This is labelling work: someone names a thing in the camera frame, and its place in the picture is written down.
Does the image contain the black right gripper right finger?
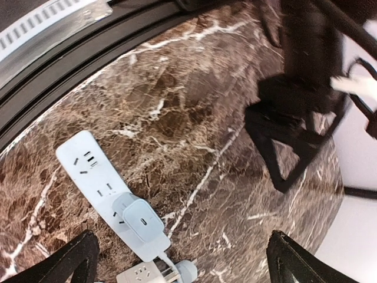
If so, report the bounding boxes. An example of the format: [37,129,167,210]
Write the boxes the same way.
[266,230,355,283]

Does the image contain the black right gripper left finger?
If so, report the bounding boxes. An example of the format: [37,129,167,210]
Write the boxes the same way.
[5,230,99,283]

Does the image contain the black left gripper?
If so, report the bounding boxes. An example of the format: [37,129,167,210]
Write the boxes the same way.
[244,1,349,193]

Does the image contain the white cube socket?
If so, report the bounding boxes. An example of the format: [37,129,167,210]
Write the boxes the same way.
[116,261,166,283]

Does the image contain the blue plug adapter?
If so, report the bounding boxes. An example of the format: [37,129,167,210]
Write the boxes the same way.
[112,192,164,243]

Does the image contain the blue power strip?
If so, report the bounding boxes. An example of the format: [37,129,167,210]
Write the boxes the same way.
[56,130,171,262]

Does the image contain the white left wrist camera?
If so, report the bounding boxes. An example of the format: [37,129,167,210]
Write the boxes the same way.
[330,76,377,100]

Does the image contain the black front rail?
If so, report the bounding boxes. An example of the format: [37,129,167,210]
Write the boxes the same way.
[0,0,219,151]

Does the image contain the white slotted cable duct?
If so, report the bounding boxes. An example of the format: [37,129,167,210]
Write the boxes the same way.
[1,1,87,61]

